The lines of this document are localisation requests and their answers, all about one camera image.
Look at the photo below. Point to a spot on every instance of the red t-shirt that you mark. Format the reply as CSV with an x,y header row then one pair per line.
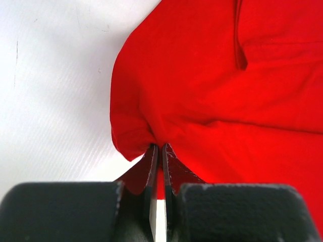
x,y
235,87

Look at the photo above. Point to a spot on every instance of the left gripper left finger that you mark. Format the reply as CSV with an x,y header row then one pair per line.
x,y
122,210

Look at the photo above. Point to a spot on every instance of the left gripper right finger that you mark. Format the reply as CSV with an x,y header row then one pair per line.
x,y
198,211

